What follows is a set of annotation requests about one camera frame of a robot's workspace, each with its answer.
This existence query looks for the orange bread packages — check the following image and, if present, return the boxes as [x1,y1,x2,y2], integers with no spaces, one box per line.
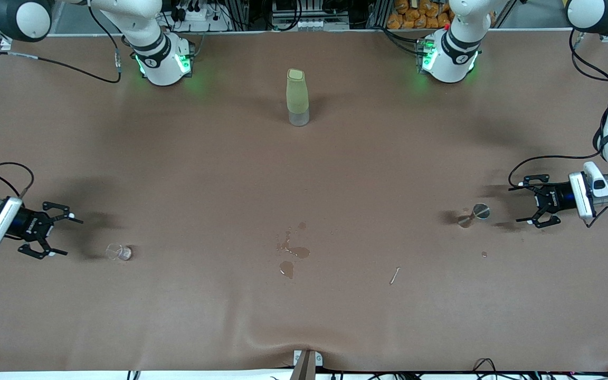
[387,0,455,30]

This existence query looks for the tall yellow-green shaker bottle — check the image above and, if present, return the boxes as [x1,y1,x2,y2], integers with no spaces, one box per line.
[286,69,310,127]

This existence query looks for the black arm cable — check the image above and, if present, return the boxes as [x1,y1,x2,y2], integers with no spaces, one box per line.
[0,5,123,201]
[508,29,608,229]

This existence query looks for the brown table cover sheet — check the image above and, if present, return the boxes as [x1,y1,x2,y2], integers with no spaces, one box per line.
[0,29,608,373]

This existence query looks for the stainless steel jigger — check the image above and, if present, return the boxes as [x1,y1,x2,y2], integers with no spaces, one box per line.
[457,203,491,229]

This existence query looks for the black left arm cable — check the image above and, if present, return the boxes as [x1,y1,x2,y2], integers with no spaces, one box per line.
[508,29,608,229]

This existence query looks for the metal table clamp bracket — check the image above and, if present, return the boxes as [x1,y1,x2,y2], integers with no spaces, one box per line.
[291,349,324,380]

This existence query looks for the large spilled liquid puddle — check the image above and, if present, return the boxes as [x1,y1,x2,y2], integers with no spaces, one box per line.
[277,229,311,260]

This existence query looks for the white power strip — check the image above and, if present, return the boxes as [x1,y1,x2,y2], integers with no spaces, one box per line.
[169,0,231,32]

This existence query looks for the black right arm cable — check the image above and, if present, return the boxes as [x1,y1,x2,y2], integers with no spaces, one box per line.
[0,5,123,201]

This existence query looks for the small clear glass cup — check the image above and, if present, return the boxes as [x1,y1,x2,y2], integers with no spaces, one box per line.
[106,243,133,262]

